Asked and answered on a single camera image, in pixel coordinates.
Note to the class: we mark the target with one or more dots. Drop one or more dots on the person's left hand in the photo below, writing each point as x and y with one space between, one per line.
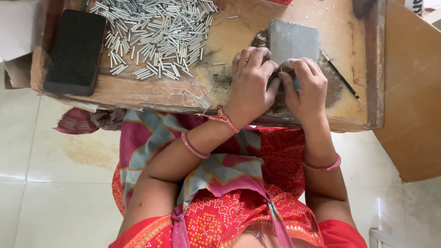
249 89

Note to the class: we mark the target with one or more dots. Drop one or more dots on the person's right hand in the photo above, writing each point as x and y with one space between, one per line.
308 91

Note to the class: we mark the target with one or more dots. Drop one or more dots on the small dark workpiece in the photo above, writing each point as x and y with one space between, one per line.
274 75

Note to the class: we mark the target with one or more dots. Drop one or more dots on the thin black pointed tool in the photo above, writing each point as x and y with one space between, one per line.
339 75

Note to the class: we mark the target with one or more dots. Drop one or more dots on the red wrist thread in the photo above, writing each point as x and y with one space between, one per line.
224 119

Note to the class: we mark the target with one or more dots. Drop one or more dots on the loose silver metal tube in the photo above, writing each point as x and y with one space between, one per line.
232 17
219 63

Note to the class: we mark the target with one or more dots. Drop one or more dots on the dark brown lump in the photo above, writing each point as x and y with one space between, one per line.
259 38

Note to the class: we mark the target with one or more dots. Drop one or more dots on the grey stone slab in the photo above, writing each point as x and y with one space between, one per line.
293 39

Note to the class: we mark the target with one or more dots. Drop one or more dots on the red patterned garment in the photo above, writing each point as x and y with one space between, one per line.
282 155

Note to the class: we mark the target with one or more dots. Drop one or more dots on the pink bangle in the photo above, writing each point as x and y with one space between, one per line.
193 148
324 167

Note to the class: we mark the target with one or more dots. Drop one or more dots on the wooden work tray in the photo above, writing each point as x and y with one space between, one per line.
165 93

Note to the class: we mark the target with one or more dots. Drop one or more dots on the pink grey patterned scarf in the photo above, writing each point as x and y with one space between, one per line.
220 172

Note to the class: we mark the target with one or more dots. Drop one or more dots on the brown cardboard sheet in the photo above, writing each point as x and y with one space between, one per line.
410 96

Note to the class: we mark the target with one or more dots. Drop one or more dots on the pile of silver metal tubes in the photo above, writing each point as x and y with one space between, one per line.
155 34

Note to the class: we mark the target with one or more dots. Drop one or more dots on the white printed box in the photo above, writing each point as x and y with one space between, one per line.
414 6

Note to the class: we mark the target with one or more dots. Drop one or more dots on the maroon striped cloth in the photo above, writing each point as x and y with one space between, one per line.
86 120

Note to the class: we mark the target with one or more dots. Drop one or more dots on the black rectangular block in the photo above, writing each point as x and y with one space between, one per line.
75 51

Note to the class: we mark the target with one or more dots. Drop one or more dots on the small brown cardboard piece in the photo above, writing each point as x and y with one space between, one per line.
19 72

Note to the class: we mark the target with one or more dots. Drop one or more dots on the white paper sheet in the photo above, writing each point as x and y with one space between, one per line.
15 27

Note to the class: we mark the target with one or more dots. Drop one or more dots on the white frame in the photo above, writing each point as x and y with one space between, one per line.
396 239

